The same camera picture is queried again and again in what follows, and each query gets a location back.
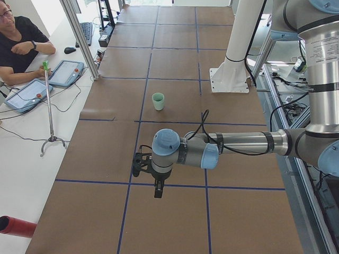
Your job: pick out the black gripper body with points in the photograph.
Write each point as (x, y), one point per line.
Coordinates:
(160, 177)

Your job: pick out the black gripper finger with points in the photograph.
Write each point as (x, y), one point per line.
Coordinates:
(156, 192)
(160, 189)

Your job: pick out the light green cup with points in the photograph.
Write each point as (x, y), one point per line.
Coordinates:
(159, 105)
(158, 97)

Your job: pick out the person's left hand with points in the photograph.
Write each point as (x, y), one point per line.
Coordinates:
(41, 72)

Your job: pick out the person's right hand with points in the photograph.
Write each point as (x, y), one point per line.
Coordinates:
(22, 48)

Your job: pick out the blue teach pendant far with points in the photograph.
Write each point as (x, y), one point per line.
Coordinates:
(66, 73)

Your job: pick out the blue teach pendant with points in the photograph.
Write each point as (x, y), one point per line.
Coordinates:
(66, 73)
(28, 96)

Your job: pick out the blue teach pendant near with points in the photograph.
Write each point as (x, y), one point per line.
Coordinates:
(28, 96)

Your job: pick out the red cylinder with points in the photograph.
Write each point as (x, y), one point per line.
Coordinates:
(17, 227)

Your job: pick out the black computer mouse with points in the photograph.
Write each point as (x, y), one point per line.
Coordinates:
(69, 50)

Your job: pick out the person in black shirt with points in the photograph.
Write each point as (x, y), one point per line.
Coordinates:
(21, 41)

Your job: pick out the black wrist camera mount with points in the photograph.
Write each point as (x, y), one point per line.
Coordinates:
(141, 163)

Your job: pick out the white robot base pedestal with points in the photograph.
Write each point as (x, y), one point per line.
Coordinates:
(230, 76)

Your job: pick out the grey aluminium profile post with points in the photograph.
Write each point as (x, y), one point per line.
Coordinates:
(80, 38)

